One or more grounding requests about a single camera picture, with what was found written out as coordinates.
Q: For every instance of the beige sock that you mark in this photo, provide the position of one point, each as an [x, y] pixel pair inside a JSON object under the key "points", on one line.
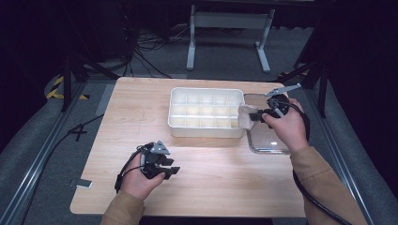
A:
{"points": [[247, 117]]}

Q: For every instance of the black tripod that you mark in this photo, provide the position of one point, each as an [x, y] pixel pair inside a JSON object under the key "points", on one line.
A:
{"points": [[316, 73], [76, 70]]}

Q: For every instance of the person's left hand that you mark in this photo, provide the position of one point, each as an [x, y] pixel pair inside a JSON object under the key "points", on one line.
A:
{"points": [[140, 184]]}

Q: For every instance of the grey metal stand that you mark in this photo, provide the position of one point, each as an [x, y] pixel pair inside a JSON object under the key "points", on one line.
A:
{"points": [[230, 22]]}

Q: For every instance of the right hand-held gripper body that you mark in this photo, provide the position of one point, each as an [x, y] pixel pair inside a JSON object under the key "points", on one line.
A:
{"points": [[278, 104]]}

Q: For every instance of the aluminium floor rail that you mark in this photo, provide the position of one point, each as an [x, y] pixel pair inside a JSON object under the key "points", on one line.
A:
{"points": [[341, 150], [37, 159]]}

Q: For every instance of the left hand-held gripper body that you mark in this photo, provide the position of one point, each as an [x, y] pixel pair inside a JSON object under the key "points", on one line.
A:
{"points": [[153, 162]]}

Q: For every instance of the person's right hand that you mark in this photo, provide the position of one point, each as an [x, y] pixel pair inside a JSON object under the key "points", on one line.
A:
{"points": [[289, 131]]}

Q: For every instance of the yellow black floor tape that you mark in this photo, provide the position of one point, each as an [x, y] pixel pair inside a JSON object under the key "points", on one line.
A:
{"points": [[54, 91]]}

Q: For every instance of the grey tape strip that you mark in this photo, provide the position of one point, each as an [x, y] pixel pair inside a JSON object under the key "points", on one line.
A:
{"points": [[105, 99]]}

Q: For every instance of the white compartment storage box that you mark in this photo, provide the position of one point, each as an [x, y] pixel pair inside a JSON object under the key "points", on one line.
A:
{"points": [[206, 112]]}

